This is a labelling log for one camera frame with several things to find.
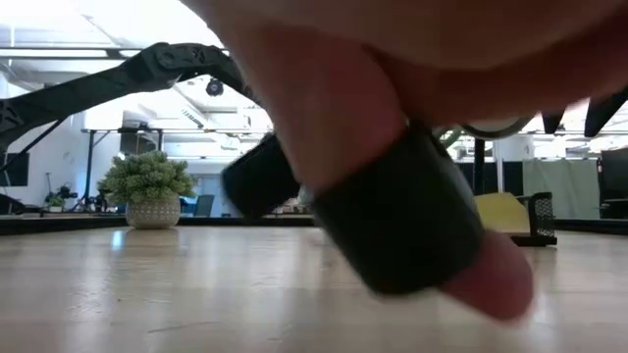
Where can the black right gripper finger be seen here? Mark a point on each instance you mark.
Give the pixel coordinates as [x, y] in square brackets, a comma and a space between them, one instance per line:
[554, 121]
[601, 115]

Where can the black mesh desk organizer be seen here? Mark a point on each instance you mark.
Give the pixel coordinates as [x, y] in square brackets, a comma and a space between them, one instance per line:
[542, 218]

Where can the yellow sticky notes pad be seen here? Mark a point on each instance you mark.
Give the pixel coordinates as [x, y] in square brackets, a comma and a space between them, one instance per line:
[500, 213]

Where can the grey-green partition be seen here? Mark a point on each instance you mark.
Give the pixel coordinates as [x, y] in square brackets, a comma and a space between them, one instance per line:
[559, 188]

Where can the black background furniture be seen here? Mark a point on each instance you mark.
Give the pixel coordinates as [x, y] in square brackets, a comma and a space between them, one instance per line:
[615, 181]

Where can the black background panel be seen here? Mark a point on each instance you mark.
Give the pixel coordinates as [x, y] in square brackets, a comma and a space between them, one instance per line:
[510, 179]

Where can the black desk lamp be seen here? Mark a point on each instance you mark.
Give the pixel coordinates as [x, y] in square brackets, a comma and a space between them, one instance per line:
[479, 166]

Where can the black ceiling spotlight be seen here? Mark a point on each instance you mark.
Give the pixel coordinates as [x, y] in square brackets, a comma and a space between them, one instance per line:
[214, 87]

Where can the green plant in white pot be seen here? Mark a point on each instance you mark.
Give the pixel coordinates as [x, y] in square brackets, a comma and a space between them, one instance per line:
[147, 181]

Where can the black stand with box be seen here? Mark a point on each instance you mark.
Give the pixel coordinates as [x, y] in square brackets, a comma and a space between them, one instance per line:
[140, 144]

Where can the black cylindrical sleeve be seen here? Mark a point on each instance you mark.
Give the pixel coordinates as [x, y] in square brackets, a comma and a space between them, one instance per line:
[402, 211]

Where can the person's hand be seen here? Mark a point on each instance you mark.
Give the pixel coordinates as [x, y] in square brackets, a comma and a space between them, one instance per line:
[392, 49]

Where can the black tripod equipment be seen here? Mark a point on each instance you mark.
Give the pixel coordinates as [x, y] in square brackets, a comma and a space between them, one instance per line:
[73, 196]

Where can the small background potted plant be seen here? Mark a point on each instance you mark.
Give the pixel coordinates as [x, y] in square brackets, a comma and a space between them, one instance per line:
[55, 202]

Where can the overhead black light bar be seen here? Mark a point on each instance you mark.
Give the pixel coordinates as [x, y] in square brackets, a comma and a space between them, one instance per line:
[49, 54]

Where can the black wall monitor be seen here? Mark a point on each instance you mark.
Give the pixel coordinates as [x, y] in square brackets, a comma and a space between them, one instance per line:
[14, 171]

